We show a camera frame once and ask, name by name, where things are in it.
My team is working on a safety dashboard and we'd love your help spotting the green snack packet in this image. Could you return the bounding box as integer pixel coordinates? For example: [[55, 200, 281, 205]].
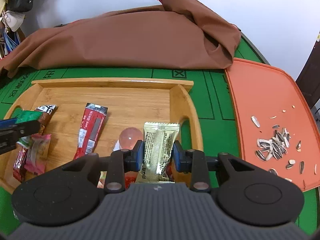
[[16, 111, 42, 148]]

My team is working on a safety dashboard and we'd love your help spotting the red nut snack bag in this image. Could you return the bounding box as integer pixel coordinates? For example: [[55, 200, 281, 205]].
[[96, 167, 176, 189]]

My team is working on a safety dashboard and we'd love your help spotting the pink snack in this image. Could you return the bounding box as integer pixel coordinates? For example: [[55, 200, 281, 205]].
[[25, 134, 51, 175]]

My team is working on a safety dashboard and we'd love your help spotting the short red snack bar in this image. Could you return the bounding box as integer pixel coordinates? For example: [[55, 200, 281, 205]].
[[12, 147, 28, 182]]

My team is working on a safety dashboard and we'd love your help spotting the gold snack packet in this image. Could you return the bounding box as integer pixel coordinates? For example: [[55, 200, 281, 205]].
[[136, 122, 180, 183]]

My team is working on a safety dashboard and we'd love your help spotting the peanut snack packet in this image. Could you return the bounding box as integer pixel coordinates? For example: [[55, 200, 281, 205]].
[[35, 105, 57, 134]]

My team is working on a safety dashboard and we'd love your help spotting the long red stick packet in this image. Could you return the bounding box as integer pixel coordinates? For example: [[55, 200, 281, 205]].
[[73, 103, 108, 159]]

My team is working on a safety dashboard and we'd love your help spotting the bamboo serving tray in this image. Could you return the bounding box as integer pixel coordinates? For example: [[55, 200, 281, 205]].
[[0, 77, 203, 195]]

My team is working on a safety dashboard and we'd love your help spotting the blue striped bag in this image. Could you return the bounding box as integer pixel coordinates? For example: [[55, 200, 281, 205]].
[[3, 30, 21, 54]]

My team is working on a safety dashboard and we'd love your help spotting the pile of sunflower seeds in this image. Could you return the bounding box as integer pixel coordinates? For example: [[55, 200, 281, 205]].
[[250, 105, 318, 183]]

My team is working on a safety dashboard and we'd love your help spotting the orange plastic tray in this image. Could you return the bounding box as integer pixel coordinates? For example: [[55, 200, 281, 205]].
[[226, 59, 319, 192]]

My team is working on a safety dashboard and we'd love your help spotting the brown cloth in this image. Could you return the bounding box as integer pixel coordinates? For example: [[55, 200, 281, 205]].
[[1, 0, 241, 77]]

